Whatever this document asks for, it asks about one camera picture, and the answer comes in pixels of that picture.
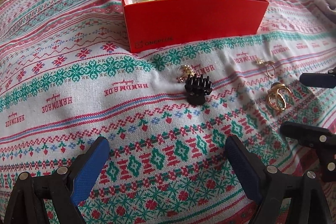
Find patterned handmade bed cloth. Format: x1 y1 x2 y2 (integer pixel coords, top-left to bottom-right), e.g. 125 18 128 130
1 0 335 223

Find black hair claw clip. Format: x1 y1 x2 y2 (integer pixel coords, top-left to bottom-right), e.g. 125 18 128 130
185 74 213 106

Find thin gold hoop ring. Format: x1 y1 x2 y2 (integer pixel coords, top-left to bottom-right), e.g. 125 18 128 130
256 57 277 79

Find large gold knot ring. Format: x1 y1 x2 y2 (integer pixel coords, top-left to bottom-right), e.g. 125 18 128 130
266 82 293 111

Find red open jewelry box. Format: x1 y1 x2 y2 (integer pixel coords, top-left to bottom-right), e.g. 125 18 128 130
121 0 269 53

